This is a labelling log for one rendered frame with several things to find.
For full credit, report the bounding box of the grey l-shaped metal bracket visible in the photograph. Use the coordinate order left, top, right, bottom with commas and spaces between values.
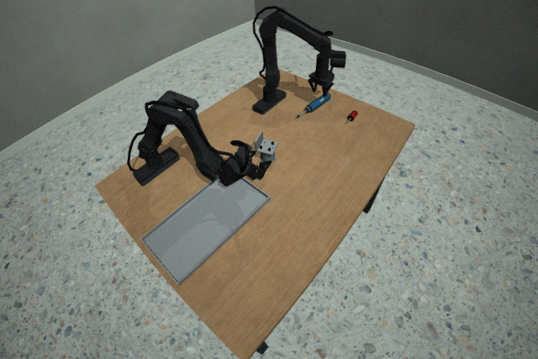
255, 130, 278, 156

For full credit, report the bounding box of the dark grey cylinder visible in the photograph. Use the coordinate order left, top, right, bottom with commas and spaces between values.
261, 151, 276, 163

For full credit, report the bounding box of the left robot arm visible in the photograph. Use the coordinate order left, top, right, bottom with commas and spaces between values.
252, 10, 346, 112

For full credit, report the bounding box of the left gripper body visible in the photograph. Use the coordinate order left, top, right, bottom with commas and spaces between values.
309, 67, 335, 88

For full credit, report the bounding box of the blue electric screwdriver barrel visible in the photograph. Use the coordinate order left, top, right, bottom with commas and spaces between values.
300, 93, 331, 115

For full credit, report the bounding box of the red screwdriver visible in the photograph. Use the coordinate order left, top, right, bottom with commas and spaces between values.
347, 110, 358, 123

